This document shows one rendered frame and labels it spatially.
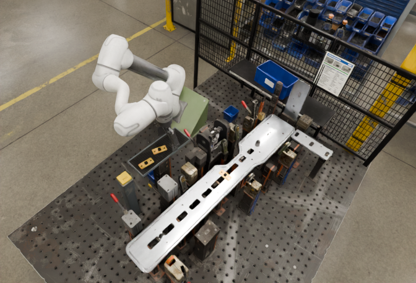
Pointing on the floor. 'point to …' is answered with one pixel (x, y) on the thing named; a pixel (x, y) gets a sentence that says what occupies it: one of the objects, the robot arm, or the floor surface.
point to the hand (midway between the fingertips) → (167, 140)
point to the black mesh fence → (294, 59)
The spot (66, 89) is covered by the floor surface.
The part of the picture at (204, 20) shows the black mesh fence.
